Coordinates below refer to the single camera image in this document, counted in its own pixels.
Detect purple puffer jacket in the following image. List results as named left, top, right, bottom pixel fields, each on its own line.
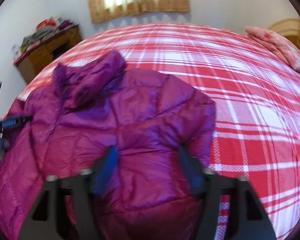
left=0, top=51, right=216, bottom=239

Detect grey folded clothes pile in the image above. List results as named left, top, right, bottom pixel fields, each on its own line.
left=21, top=26, right=57, bottom=47

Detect purple folded clothes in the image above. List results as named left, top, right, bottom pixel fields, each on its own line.
left=57, top=20, right=73, bottom=30

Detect brown wooden desk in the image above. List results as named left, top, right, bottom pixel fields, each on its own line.
left=14, top=24, right=82, bottom=84

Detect red box on desk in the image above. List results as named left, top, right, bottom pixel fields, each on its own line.
left=36, top=18, right=57, bottom=30

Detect red plaid bed cover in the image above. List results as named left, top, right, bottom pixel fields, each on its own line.
left=15, top=23, right=300, bottom=239

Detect pink floral pillow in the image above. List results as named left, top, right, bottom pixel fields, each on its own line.
left=245, top=27, right=300, bottom=74

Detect wooden headboard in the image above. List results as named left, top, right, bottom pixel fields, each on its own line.
left=268, top=18, right=300, bottom=50

